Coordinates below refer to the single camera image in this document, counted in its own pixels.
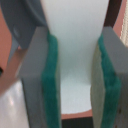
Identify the grey pot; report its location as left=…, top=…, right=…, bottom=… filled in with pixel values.
left=0, top=0, right=47, bottom=59

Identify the gripper teal padded right finger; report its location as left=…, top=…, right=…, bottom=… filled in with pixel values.
left=91, top=27, right=128, bottom=128

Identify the gripper teal padded left finger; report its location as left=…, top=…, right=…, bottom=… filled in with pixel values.
left=19, top=27, right=61, bottom=128

